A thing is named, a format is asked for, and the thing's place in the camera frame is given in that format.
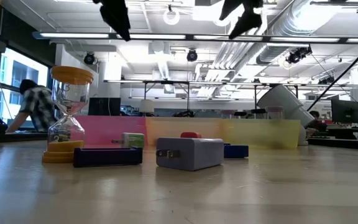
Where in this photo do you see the green charger plug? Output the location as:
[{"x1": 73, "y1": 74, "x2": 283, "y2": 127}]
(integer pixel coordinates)
[{"x1": 111, "y1": 132, "x2": 145, "y2": 149}]

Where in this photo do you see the bright red rounded charger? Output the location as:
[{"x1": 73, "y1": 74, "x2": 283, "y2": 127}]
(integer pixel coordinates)
[{"x1": 180, "y1": 131, "x2": 203, "y2": 139}]

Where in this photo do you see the blue digital clock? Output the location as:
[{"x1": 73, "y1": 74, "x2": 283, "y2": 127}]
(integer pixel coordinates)
[{"x1": 223, "y1": 142, "x2": 250, "y2": 159}]

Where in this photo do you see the large grey charger block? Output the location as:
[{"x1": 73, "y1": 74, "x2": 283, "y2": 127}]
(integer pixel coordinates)
[{"x1": 155, "y1": 137, "x2": 225, "y2": 172}]

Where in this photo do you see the black monitor on arm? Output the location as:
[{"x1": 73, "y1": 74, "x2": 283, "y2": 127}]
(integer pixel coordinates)
[{"x1": 331, "y1": 98, "x2": 358, "y2": 124}]

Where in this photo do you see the long ceiling light bar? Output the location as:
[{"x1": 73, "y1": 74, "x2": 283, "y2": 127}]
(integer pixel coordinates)
[{"x1": 32, "y1": 30, "x2": 358, "y2": 44}]

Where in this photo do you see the black ceiling spotlight cluster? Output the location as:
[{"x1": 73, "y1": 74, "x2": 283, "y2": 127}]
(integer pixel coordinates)
[{"x1": 285, "y1": 45, "x2": 313, "y2": 65}]

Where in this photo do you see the orange hourglass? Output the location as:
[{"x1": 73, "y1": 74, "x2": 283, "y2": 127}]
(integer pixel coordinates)
[{"x1": 41, "y1": 65, "x2": 94, "y2": 164}]

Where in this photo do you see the black computer monitor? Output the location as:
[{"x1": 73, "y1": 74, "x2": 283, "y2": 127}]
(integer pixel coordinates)
[{"x1": 88, "y1": 97, "x2": 122, "y2": 117}]

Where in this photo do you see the white lampshade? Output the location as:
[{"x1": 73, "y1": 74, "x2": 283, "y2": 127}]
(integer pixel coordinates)
[{"x1": 139, "y1": 99, "x2": 155, "y2": 114}]

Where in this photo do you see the large window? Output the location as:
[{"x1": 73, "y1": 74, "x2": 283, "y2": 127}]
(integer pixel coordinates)
[{"x1": 0, "y1": 46, "x2": 51, "y2": 130}]

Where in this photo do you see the pink plastic tray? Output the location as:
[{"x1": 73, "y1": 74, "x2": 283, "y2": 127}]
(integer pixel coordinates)
[{"x1": 75, "y1": 115, "x2": 149, "y2": 149}]

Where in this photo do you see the person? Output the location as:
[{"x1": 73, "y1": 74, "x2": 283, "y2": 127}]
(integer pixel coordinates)
[
  {"x1": 4, "y1": 78, "x2": 57, "y2": 134},
  {"x1": 308, "y1": 110, "x2": 328, "y2": 132}
]

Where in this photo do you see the yellow plastic tray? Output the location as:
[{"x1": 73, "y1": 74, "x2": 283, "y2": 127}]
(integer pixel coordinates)
[{"x1": 221, "y1": 119, "x2": 302, "y2": 149}]

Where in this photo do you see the orange plastic tray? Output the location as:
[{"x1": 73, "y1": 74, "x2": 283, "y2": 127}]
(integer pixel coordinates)
[{"x1": 144, "y1": 117, "x2": 226, "y2": 149}]

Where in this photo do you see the dark purple digital clock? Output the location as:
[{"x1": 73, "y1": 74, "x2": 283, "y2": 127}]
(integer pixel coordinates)
[{"x1": 72, "y1": 146, "x2": 144, "y2": 169}]

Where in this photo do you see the black window counter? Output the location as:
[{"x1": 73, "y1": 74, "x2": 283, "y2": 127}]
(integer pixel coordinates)
[{"x1": 0, "y1": 130, "x2": 54, "y2": 144}]

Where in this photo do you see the silver air duct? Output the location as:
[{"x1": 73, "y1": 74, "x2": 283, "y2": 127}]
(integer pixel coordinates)
[{"x1": 256, "y1": 0, "x2": 332, "y2": 66}]

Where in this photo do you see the white hanging ring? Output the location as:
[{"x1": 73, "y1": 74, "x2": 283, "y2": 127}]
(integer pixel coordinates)
[{"x1": 162, "y1": 4, "x2": 181, "y2": 26}]

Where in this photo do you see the black background table frame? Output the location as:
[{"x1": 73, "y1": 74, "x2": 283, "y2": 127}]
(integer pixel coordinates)
[{"x1": 104, "y1": 80, "x2": 279, "y2": 118}]

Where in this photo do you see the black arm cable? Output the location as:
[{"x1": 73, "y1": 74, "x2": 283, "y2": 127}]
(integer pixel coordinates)
[{"x1": 306, "y1": 33, "x2": 358, "y2": 112}]

